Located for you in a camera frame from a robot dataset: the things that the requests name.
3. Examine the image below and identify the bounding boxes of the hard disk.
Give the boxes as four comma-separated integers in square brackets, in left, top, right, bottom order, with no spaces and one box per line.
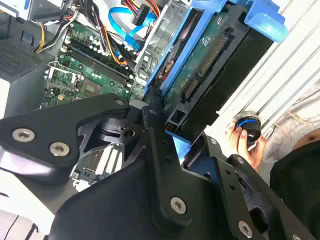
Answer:
[144,0,290,161]

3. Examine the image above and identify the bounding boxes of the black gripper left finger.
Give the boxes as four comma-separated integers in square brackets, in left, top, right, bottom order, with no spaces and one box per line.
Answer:
[0,86,195,227]

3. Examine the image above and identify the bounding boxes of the round black tool blue ring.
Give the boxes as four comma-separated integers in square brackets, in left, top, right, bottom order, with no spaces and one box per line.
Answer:
[232,110,263,146]

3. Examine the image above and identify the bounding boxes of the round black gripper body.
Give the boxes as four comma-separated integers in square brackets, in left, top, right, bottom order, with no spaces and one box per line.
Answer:
[47,159,252,240]

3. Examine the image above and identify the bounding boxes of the person's hand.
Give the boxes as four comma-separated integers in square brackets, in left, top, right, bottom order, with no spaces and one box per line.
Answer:
[225,121,268,170]

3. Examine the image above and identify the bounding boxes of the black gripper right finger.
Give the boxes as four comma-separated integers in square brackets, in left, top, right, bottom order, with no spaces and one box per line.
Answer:
[203,134,317,240]

